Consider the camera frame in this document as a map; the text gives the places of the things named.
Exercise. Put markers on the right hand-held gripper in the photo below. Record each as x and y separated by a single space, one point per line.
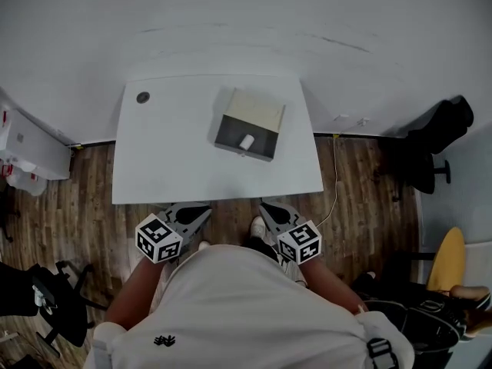
300 242

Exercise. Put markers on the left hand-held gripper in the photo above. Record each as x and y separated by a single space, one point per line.
157 240

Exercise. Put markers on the small white object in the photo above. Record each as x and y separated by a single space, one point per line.
246 141

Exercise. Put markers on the grey box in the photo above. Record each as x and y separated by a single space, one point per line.
230 133

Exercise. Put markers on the person's right forearm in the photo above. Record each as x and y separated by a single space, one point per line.
332 286

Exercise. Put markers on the person's left forearm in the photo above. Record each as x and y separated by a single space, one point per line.
132 298

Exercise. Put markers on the person's right white shoe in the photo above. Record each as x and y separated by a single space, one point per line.
258 227

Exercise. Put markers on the person's white shoe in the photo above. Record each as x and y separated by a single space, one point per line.
258 227
203 245

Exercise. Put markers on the person's left white shoe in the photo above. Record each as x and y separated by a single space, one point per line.
203 245

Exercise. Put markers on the person's black trouser leg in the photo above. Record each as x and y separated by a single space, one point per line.
261 246

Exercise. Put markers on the white table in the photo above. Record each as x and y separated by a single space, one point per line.
173 160

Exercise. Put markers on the person's white shirt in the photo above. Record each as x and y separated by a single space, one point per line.
246 310

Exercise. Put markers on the black mesh office chair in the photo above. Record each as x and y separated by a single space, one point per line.
57 302

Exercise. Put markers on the yellow round board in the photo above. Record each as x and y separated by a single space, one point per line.
447 260

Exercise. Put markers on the white plastic bag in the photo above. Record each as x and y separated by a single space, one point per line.
23 181

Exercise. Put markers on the white cabinet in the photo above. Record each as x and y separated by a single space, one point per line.
30 144

